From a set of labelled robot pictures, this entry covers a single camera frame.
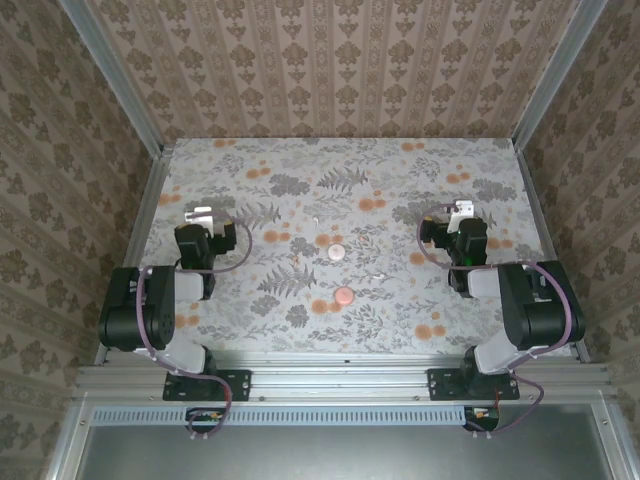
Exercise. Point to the pale round plastic case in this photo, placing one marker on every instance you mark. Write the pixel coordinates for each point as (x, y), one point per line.
(336, 251)

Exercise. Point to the pink round charging case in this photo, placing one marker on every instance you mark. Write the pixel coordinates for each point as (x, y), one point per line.
(344, 296)

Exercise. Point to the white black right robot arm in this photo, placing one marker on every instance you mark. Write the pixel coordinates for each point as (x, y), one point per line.
(540, 310)

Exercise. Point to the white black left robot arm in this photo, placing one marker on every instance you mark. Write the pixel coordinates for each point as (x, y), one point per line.
(150, 310)

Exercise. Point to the aluminium base beam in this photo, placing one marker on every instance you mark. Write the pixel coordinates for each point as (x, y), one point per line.
(340, 380)

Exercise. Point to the small connector board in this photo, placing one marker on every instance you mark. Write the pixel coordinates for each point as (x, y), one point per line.
(205, 416)
(482, 414)

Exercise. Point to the grey metal sheet panel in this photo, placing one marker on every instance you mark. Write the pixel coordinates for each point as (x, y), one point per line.
(340, 455)

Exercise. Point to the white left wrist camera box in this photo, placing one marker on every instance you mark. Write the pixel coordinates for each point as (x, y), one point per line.
(197, 215)

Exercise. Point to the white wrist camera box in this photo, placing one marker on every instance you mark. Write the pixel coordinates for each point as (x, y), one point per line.
(461, 209)
(197, 215)

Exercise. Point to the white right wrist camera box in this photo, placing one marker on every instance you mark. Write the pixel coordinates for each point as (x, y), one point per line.
(461, 209)

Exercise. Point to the aluminium side rail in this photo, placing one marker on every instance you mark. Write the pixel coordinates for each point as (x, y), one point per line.
(540, 215)
(145, 215)

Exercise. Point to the aluminium frame post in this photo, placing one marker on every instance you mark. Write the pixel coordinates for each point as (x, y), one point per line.
(117, 80)
(556, 75)

